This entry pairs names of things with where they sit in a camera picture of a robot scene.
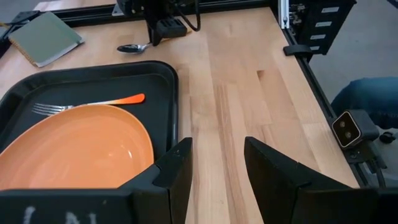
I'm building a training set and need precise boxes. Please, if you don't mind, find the orange round plate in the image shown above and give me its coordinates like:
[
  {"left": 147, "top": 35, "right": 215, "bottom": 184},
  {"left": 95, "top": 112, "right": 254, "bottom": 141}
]
[{"left": 0, "top": 104, "right": 155, "bottom": 190}]

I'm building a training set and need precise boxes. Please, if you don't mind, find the chair caster wheel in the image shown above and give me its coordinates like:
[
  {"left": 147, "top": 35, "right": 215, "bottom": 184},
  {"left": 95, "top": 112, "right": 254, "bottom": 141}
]
[{"left": 378, "top": 131, "right": 397, "bottom": 144}]

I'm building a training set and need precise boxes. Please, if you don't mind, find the spoon with orange handle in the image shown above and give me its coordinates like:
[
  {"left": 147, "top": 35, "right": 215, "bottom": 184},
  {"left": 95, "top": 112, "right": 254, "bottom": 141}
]
[{"left": 116, "top": 30, "right": 192, "bottom": 54}]

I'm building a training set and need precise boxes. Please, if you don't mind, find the silver aluminium frame post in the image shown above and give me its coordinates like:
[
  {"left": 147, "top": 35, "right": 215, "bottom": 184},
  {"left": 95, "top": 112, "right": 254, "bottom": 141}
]
[{"left": 277, "top": 0, "right": 290, "bottom": 30}]

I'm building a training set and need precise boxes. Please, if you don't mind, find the fork with orange handle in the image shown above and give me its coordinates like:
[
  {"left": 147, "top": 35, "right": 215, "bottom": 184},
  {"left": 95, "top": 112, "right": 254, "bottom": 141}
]
[{"left": 31, "top": 93, "right": 146, "bottom": 117}]

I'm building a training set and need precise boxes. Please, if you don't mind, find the black table-level camera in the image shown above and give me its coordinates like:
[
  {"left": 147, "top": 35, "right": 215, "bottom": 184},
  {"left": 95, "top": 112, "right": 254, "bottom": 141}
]
[{"left": 331, "top": 108, "right": 381, "bottom": 149}]

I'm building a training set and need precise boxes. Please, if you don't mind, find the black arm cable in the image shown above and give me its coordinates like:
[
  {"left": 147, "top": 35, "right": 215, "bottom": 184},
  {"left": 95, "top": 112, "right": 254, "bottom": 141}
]
[{"left": 174, "top": 0, "right": 201, "bottom": 32}]

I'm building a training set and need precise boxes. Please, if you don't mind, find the black frame corner clamp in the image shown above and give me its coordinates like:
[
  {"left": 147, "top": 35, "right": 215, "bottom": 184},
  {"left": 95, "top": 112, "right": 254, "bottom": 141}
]
[{"left": 283, "top": 44, "right": 313, "bottom": 60}]

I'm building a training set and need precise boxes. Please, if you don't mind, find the black control box with labels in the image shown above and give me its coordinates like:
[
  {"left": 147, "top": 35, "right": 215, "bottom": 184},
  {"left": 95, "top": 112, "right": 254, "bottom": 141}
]
[{"left": 288, "top": 0, "right": 357, "bottom": 56}]

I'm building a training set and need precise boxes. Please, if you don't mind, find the green spiral notebook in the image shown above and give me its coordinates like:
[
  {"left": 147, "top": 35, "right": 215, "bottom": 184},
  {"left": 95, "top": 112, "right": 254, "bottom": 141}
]
[{"left": 7, "top": 11, "right": 85, "bottom": 68}]

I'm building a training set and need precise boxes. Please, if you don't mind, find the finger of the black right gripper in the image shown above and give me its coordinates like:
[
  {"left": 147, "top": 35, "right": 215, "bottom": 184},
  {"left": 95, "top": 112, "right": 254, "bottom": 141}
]
[{"left": 148, "top": 27, "right": 163, "bottom": 47}]

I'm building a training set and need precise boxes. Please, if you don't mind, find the black plastic tray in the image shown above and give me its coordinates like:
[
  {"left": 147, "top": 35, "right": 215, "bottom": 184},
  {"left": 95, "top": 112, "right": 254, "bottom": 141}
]
[{"left": 0, "top": 60, "right": 180, "bottom": 162}]

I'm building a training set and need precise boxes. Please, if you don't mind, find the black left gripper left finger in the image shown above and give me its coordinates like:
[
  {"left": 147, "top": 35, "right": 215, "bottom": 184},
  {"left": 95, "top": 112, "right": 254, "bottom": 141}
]
[{"left": 0, "top": 138, "right": 194, "bottom": 224}]

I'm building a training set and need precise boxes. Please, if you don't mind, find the black camera mount with cables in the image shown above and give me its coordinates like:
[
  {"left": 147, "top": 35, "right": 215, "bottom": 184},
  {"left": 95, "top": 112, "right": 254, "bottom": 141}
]
[{"left": 344, "top": 140, "right": 388, "bottom": 188}]

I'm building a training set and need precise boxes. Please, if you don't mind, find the person's leg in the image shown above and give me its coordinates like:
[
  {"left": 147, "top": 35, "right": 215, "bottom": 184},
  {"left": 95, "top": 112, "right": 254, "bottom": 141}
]
[{"left": 330, "top": 77, "right": 398, "bottom": 130}]

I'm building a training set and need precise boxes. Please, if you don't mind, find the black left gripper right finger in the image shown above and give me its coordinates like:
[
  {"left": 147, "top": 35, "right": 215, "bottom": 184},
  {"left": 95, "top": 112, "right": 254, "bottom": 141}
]
[{"left": 244, "top": 136, "right": 398, "bottom": 224}]

